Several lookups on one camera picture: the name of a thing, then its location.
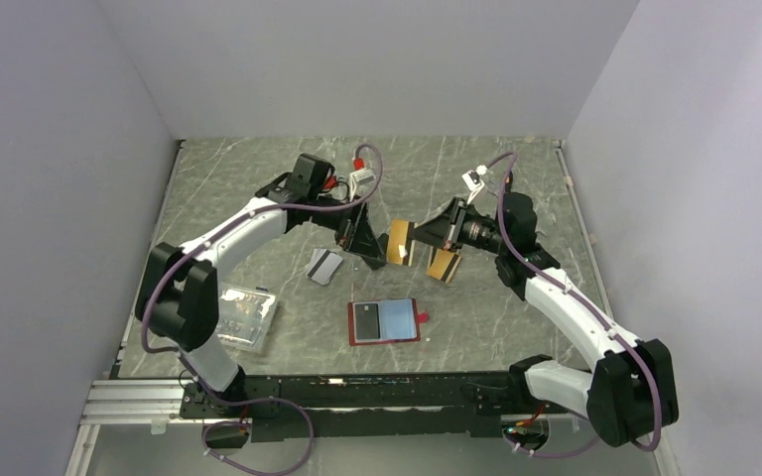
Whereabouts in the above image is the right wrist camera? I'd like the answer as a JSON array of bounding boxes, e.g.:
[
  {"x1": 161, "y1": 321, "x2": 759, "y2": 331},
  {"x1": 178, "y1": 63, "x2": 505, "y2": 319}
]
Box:
[{"x1": 461, "y1": 165, "x2": 489, "y2": 204}]

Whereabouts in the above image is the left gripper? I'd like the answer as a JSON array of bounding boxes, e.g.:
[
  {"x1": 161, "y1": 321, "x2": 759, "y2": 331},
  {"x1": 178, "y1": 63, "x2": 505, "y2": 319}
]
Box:
[{"x1": 310, "y1": 192, "x2": 387, "y2": 263}]

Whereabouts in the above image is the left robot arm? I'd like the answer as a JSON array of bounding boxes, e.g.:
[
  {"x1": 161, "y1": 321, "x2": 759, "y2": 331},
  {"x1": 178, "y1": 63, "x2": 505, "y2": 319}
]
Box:
[{"x1": 134, "y1": 153, "x2": 385, "y2": 417}]

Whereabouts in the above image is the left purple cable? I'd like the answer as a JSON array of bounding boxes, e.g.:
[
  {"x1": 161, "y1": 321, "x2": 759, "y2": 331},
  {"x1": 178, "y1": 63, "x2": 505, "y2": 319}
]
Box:
[{"x1": 139, "y1": 143, "x2": 384, "y2": 476}]

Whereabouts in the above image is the red leather card holder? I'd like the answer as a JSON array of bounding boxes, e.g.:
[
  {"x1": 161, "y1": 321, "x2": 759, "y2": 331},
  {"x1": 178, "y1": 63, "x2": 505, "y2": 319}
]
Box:
[{"x1": 347, "y1": 298, "x2": 430, "y2": 346}]

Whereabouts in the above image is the single gold credit card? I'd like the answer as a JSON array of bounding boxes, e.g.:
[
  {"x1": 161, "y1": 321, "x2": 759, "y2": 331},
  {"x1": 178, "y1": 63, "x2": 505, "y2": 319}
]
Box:
[{"x1": 386, "y1": 219, "x2": 415, "y2": 266}]

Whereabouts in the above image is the purple cable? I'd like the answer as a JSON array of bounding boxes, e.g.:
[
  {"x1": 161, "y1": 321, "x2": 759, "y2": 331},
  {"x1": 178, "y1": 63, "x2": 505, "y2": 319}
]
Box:
[
  {"x1": 139, "y1": 143, "x2": 384, "y2": 476},
  {"x1": 495, "y1": 152, "x2": 665, "y2": 460}
]

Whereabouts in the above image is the single black credit card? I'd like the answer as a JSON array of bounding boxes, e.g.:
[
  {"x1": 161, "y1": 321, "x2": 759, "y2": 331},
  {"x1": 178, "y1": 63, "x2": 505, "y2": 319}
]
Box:
[{"x1": 353, "y1": 302, "x2": 380, "y2": 342}]

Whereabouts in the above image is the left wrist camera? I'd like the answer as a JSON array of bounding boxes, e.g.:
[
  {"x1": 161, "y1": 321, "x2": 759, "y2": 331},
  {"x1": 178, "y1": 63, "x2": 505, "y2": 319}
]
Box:
[{"x1": 346, "y1": 157, "x2": 376, "y2": 201}]

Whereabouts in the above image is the silver credit card stack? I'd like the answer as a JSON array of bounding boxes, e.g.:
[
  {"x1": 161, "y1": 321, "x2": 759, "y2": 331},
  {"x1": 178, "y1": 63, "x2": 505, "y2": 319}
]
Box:
[{"x1": 306, "y1": 248, "x2": 343, "y2": 286}]

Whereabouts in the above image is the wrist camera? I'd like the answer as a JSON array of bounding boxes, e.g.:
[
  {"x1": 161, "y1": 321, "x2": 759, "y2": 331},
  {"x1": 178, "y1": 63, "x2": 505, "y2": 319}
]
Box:
[
  {"x1": 461, "y1": 165, "x2": 489, "y2": 204},
  {"x1": 346, "y1": 157, "x2": 376, "y2": 201}
]

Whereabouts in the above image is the clear plastic screw box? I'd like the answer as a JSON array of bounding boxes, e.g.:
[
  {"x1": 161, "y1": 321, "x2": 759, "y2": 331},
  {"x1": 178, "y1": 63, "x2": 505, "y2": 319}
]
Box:
[{"x1": 215, "y1": 283, "x2": 278, "y2": 354}]

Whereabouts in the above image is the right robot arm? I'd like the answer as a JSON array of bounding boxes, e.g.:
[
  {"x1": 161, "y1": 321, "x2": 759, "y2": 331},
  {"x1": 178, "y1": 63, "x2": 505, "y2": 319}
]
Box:
[{"x1": 407, "y1": 192, "x2": 679, "y2": 450}]

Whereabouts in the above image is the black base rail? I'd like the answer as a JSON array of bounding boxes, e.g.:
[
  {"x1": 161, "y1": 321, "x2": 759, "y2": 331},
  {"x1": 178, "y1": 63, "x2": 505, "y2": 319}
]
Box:
[{"x1": 179, "y1": 371, "x2": 565, "y2": 442}]

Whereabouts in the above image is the aluminium frame rail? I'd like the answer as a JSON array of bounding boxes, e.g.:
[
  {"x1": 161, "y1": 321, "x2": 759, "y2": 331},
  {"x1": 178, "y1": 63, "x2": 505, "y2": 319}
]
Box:
[{"x1": 63, "y1": 374, "x2": 682, "y2": 476}]

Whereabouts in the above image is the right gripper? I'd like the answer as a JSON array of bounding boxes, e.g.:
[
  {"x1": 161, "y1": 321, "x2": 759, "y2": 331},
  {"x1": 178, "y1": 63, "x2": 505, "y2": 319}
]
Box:
[{"x1": 408, "y1": 197, "x2": 509, "y2": 255}]

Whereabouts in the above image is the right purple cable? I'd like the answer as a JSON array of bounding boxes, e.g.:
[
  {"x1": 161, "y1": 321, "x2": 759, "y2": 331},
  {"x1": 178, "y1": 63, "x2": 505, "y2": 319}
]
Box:
[{"x1": 495, "y1": 152, "x2": 665, "y2": 460}]

